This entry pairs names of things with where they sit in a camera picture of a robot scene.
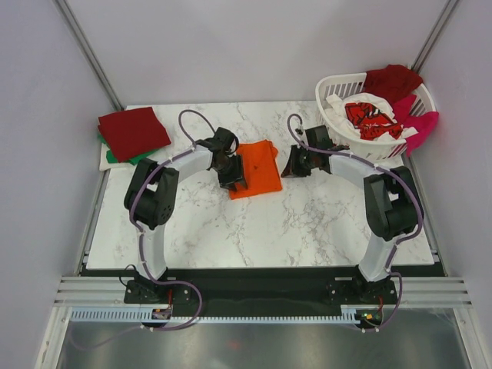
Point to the folded dark red shirt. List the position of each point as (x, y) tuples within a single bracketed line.
[(133, 132)]

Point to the left aluminium corner post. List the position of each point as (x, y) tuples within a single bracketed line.
[(87, 50)]

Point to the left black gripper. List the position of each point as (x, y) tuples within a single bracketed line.
[(236, 177)]

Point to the white red printed shirt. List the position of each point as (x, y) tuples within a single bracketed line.
[(367, 117)]

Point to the pink crumpled shirt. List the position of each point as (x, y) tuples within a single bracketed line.
[(419, 123)]

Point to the aluminium corner post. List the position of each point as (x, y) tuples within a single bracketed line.
[(87, 50), (438, 29)]

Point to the aluminium frame rail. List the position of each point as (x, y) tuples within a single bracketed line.
[(434, 292)]

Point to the white laundry basket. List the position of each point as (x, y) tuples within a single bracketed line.
[(352, 84)]

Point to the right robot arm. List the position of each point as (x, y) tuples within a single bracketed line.
[(392, 206)]

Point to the white slotted cable duct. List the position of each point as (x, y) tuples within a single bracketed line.
[(149, 315)]

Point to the orange t shirt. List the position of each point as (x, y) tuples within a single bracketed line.
[(260, 170)]

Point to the folded cream shirt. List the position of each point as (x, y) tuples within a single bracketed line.
[(105, 165)]

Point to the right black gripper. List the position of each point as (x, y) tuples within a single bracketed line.
[(292, 169)]

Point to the right aluminium corner post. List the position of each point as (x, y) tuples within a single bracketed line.
[(438, 29)]

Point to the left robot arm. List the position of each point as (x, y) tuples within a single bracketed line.
[(151, 195)]

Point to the folded green shirt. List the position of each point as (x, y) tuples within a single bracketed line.
[(134, 158)]

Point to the dark red crumpled shirt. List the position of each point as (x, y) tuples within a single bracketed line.
[(392, 83)]

